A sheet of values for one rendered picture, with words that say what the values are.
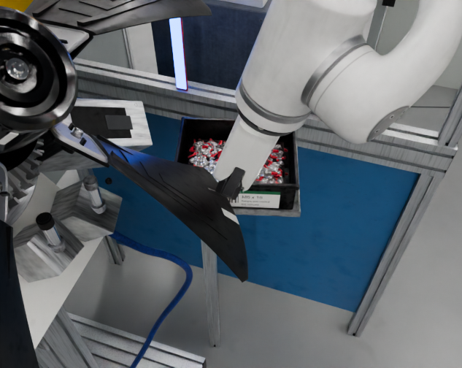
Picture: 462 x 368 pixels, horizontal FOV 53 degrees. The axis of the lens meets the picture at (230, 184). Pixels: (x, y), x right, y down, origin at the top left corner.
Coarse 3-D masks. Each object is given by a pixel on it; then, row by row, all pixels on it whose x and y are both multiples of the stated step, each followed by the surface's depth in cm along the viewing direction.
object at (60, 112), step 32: (0, 32) 42; (32, 32) 44; (0, 64) 41; (32, 64) 44; (64, 64) 45; (0, 96) 40; (32, 96) 42; (64, 96) 44; (0, 128) 40; (32, 128) 41; (0, 160) 49
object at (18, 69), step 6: (12, 60) 42; (18, 60) 42; (6, 66) 41; (12, 66) 41; (18, 66) 42; (24, 66) 42; (12, 72) 41; (18, 72) 42; (24, 72) 42; (18, 78) 42; (24, 78) 42
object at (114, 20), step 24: (48, 0) 57; (72, 0) 57; (96, 0) 58; (120, 0) 59; (144, 0) 61; (168, 0) 64; (192, 0) 67; (72, 24) 53; (96, 24) 54; (120, 24) 55
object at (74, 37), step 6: (48, 24) 54; (54, 30) 53; (60, 30) 53; (66, 30) 53; (72, 30) 53; (78, 30) 53; (60, 36) 52; (66, 36) 52; (72, 36) 52; (78, 36) 52; (84, 36) 52; (72, 42) 51; (78, 42) 51; (66, 48) 50; (72, 48) 50
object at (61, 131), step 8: (56, 128) 50; (64, 128) 53; (56, 136) 47; (64, 136) 48; (72, 136) 51; (88, 136) 57; (72, 144) 48; (88, 144) 52; (96, 144) 55; (88, 152) 49; (96, 152) 51; (104, 160) 50
